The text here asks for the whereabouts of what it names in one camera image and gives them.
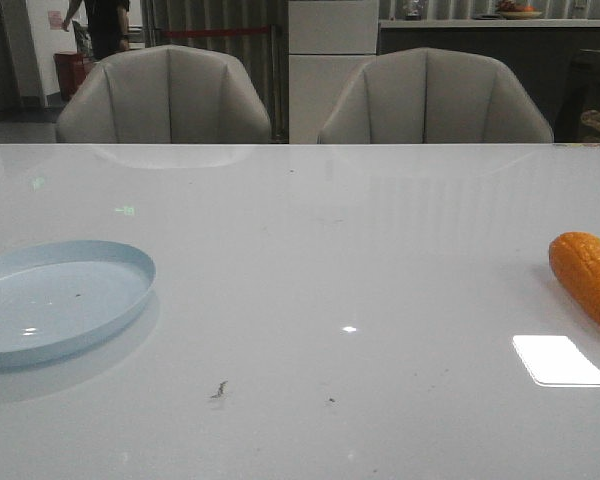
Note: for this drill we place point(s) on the fruit bowl on counter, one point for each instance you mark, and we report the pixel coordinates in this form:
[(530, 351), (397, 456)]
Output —
[(512, 10)]

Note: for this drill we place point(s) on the person in black clothes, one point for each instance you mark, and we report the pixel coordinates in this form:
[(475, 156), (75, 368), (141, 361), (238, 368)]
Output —
[(108, 25)]

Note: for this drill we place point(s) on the light blue round plate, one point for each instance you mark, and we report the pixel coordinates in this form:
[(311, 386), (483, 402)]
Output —
[(58, 299)]

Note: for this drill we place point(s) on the dark grey counter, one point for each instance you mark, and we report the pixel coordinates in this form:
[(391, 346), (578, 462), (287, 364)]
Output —
[(538, 51)]

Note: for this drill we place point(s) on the red barrier belt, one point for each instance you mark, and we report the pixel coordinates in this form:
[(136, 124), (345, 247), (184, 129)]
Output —
[(211, 33)]

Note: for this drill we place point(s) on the orange toy corn cob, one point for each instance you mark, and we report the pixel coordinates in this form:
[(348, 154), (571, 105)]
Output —
[(574, 258)]

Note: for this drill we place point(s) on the pink wall notice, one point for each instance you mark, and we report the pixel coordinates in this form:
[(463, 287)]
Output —
[(55, 19)]

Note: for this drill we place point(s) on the dark wooden chair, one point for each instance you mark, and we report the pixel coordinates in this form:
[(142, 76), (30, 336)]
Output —
[(582, 93)]

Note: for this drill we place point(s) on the left grey upholstered chair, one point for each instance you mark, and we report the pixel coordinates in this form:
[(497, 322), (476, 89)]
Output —
[(163, 95)]

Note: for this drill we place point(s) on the red bin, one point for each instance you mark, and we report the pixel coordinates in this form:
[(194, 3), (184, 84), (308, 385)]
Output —
[(72, 69)]

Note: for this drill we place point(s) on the grey upholstered chair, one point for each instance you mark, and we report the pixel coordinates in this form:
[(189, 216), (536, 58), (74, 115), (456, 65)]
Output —
[(434, 96), (163, 95)]

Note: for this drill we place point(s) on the white refrigerator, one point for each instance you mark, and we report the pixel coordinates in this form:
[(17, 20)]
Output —
[(327, 40)]

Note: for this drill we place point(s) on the right grey upholstered chair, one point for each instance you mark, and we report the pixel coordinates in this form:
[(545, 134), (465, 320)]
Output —
[(434, 96)]

